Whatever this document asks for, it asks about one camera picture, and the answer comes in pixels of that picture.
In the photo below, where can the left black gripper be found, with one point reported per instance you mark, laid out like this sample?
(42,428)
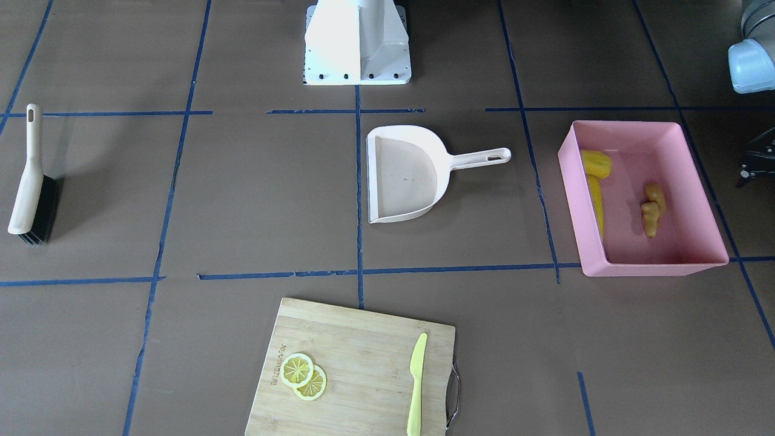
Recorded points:
(760,160)

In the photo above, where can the tan toy ginger root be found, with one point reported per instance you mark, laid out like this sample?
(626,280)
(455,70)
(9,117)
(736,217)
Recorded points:
(653,209)

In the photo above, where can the yellow toy potato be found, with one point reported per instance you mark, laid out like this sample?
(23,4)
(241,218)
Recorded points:
(596,164)

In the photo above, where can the yellow toy corn cob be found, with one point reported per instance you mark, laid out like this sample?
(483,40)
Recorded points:
(595,191)

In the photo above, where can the beige plastic dustpan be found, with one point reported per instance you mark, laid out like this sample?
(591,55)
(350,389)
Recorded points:
(409,169)

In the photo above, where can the beige brush with black bristles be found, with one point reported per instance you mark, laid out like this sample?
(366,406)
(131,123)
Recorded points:
(34,209)

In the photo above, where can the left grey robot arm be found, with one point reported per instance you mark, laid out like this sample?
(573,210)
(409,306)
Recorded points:
(751,69)

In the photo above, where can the pink plastic bin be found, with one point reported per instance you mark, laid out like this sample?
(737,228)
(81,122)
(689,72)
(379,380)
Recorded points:
(688,239)

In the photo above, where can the green plastic toy knife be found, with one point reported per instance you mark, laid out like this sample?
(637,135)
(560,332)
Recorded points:
(416,368)

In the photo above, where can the bamboo cutting board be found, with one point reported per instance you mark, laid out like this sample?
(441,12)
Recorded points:
(366,357)

